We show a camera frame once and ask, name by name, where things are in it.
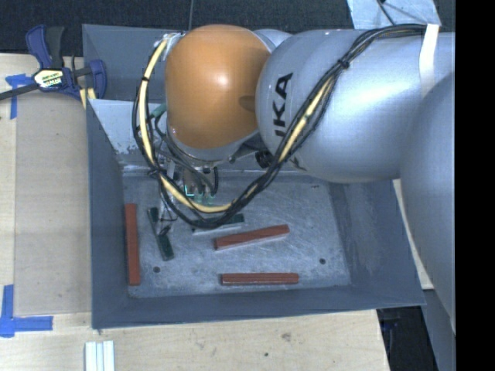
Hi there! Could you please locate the grey metal bin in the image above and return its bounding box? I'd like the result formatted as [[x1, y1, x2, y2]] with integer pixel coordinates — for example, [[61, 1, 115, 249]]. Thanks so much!
[[81, 23, 427, 330]]

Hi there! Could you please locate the black cylinder on white bracket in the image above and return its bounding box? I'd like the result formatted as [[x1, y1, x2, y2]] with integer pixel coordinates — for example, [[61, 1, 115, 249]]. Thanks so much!
[[230, 147, 275, 170]]

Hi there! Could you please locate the red-brown flat block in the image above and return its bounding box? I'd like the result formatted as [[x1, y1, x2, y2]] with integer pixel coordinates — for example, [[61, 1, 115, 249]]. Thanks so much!
[[124, 203, 142, 287], [220, 272, 300, 287], [213, 223, 291, 252]]

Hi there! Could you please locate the pale wood flat board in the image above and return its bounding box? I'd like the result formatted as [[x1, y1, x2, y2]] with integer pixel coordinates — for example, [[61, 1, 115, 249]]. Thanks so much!
[[13, 55, 93, 317]]

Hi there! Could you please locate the dark green flat block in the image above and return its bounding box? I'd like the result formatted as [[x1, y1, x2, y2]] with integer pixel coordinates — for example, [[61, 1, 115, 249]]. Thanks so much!
[[146, 206, 176, 262]]

